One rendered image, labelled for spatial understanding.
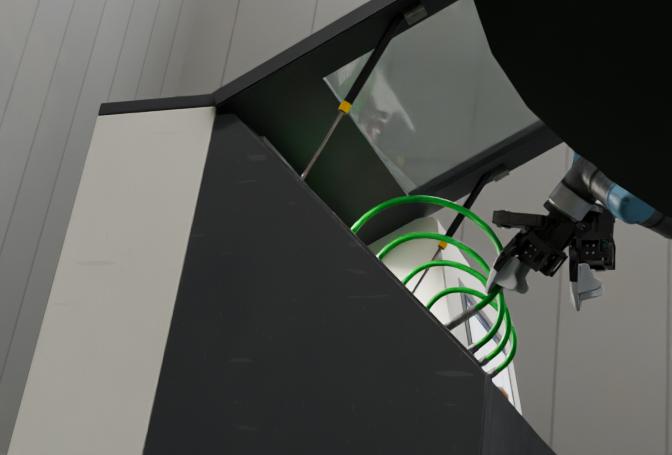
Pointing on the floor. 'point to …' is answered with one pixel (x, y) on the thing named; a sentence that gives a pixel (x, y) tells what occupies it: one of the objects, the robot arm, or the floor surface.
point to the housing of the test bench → (117, 281)
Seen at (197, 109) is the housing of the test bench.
